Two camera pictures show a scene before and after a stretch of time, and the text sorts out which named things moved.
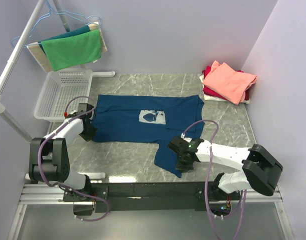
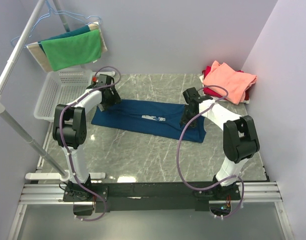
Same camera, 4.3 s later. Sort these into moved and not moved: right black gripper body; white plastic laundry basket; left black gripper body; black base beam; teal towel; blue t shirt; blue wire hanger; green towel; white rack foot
Moved: blue t shirt; left black gripper body; right black gripper body
Not moved: teal towel; green towel; black base beam; white rack foot; white plastic laundry basket; blue wire hanger
